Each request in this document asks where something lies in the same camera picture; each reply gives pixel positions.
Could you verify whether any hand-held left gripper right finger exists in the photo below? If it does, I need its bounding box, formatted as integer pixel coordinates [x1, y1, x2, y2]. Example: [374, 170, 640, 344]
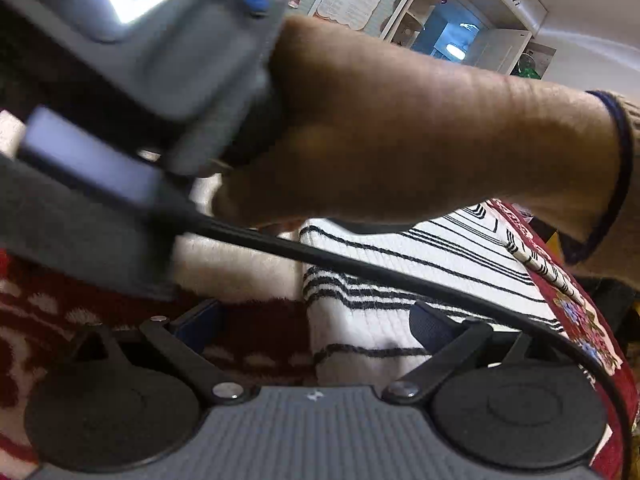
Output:
[382, 302, 543, 406]

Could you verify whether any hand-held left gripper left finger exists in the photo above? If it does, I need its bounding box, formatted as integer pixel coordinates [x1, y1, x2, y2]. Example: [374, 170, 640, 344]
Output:
[65, 299, 256, 407]

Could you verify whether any white black-striped sweater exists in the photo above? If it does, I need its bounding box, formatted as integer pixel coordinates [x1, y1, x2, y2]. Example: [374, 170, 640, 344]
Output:
[297, 199, 568, 391]

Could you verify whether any person's right forearm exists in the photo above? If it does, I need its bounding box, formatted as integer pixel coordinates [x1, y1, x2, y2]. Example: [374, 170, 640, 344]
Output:
[500, 76, 640, 281]

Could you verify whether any person's right hand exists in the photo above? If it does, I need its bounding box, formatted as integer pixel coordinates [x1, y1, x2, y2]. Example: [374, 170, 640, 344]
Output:
[210, 15, 508, 231]

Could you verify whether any red floral blanket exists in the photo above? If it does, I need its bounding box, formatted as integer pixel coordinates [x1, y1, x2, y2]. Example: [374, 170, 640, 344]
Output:
[0, 200, 640, 480]

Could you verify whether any white drawer cabinet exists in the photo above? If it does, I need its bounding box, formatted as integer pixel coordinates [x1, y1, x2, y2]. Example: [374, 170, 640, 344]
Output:
[380, 0, 446, 48]

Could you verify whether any green plastic bag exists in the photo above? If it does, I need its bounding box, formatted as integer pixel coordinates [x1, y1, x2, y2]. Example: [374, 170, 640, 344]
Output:
[515, 52, 543, 81]

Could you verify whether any white door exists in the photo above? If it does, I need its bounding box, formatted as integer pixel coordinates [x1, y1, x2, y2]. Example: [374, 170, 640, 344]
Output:
[470, 27, 531, 76]

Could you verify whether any black cable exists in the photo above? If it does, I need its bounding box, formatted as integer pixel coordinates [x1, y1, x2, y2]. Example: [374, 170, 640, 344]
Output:
[165, 200, 633, 480]

